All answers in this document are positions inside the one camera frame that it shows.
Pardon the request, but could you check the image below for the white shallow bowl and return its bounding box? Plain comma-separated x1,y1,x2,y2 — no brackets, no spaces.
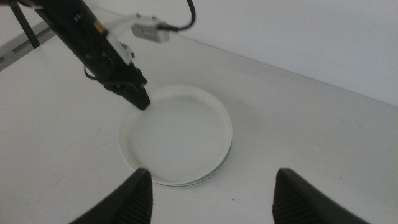
118,84,234,187

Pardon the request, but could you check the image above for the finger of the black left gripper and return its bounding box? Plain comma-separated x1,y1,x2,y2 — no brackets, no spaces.
104,70,152,111

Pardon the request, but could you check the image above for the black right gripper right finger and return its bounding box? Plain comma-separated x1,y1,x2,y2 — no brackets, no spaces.
271,167,373,224

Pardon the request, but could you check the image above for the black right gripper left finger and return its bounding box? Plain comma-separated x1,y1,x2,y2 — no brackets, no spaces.
68,167,154,224

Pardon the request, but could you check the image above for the grey aluminium frame rail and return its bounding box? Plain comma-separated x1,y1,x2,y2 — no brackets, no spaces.
0,19,58,73

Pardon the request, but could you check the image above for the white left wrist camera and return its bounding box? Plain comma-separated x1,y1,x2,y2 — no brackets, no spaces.
104,12,171,67

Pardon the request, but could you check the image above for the pale green shallow bowl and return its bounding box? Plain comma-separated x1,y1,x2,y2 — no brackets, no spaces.
160,141,233,188

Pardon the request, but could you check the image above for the black frame strut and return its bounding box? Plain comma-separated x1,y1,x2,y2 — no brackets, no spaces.
8,2,42,50

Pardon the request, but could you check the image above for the black left camera cable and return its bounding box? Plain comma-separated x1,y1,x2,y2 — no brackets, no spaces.
160,0,197,32

